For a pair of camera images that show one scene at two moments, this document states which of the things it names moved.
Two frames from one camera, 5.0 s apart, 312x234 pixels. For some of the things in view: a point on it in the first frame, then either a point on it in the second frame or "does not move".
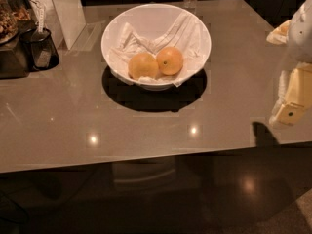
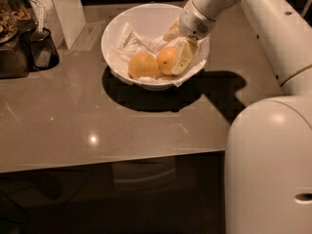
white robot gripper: x=300 y=38 -> x=194 y=23
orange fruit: x=170 y=60 does not move
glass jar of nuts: x=16 y=16 does not move
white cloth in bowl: x=185 y=35 does not move
